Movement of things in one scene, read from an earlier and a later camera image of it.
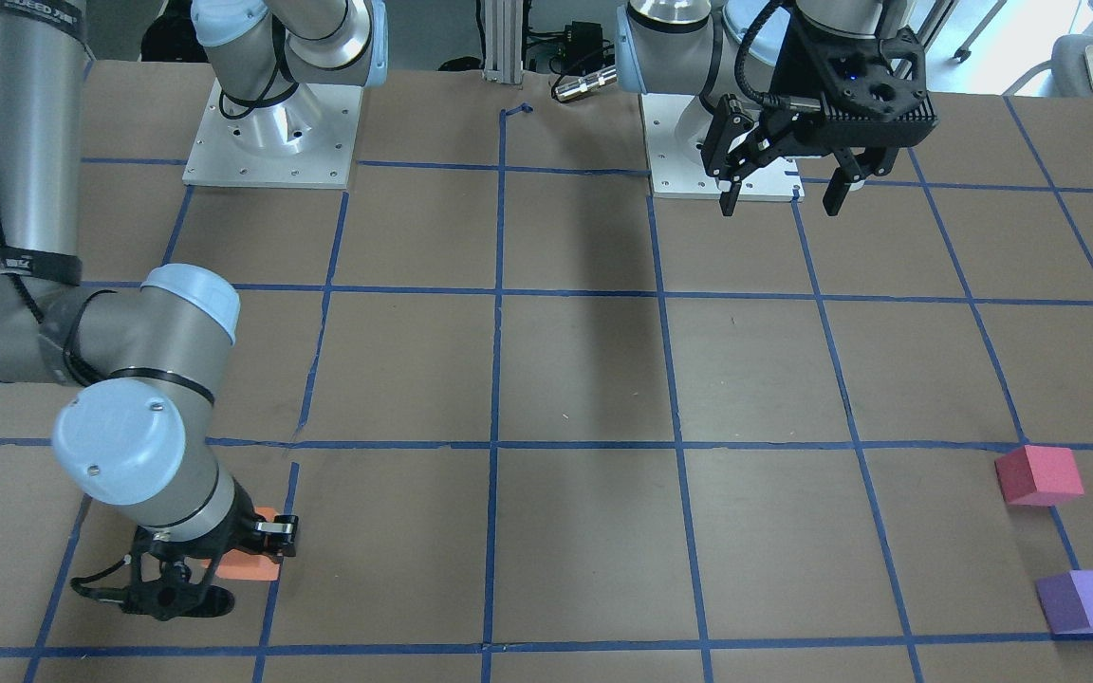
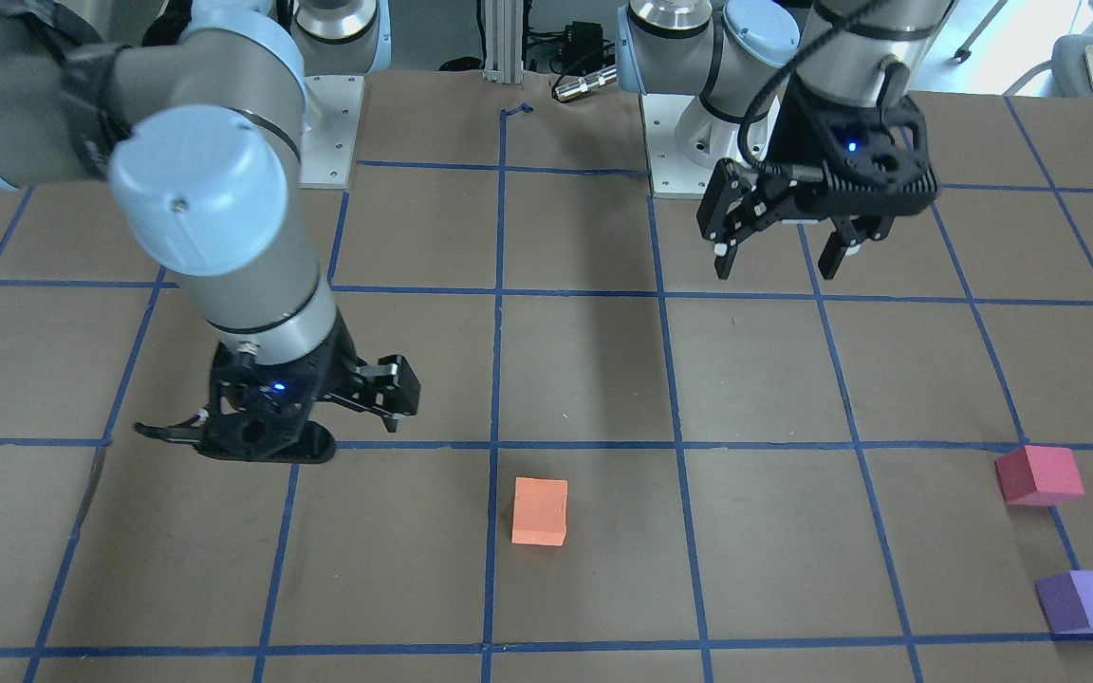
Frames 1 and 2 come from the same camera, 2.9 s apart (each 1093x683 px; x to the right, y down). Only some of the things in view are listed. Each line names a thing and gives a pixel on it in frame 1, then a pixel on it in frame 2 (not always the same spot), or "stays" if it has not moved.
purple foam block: (1086, 601) stays
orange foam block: (244, 565) to (540, 511)
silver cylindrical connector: (573, 87) stays
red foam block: (1037, 475) stays
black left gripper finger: (734, 144) to (738, 199)
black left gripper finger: (847, 173) to (840, 240)
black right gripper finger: (277, 537) to (399, 396)
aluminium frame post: (503, 41) stays
